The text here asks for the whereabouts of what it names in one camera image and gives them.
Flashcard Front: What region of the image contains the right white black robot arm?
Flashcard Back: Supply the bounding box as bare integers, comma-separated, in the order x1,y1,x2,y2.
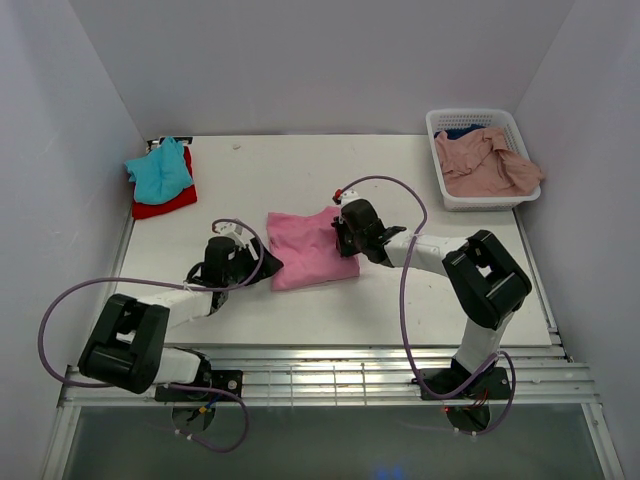
332,190,532,400

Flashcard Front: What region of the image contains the pink t shirt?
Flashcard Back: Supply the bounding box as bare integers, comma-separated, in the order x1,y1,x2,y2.
266,207,360,291

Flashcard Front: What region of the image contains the aluminium frame rail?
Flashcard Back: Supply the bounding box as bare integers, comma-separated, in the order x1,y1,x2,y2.
57,344,601,409

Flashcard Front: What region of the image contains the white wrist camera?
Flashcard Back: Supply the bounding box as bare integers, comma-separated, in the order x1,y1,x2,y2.
332,189,360,208
212,220,246,249

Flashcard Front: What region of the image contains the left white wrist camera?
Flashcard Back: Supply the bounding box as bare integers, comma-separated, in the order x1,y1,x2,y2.
212,220,246,249

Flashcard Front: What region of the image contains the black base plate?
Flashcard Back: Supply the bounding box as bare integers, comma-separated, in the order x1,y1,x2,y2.
419,367,512,400
154,370,244,403

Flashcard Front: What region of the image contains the beige t shirt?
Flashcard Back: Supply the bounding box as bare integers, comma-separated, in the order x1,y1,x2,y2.
434,127,545,198

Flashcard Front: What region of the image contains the white plastic basket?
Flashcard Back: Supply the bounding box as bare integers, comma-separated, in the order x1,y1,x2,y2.
424,108,544,212

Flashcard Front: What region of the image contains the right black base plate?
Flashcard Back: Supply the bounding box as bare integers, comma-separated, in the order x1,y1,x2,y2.
419,367,512,400

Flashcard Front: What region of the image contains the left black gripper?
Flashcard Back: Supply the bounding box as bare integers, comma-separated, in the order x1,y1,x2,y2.
224,237,283,287

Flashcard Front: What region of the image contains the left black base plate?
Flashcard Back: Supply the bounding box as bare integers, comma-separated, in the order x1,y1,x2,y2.
154,370,244,403

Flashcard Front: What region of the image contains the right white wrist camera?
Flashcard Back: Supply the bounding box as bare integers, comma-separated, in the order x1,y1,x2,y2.
332,189,360,208

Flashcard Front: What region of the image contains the blue t shirt in basket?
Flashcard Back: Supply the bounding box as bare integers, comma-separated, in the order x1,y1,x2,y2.
433,124,483,140

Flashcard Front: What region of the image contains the teal folded t shirt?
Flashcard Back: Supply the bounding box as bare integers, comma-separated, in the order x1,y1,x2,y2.
124,137,194,206

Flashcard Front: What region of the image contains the red folded t shirt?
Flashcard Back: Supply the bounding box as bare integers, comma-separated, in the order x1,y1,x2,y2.
125,137,197,220

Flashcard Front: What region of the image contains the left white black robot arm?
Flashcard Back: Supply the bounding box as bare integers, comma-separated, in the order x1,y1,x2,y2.
79,236,283,400

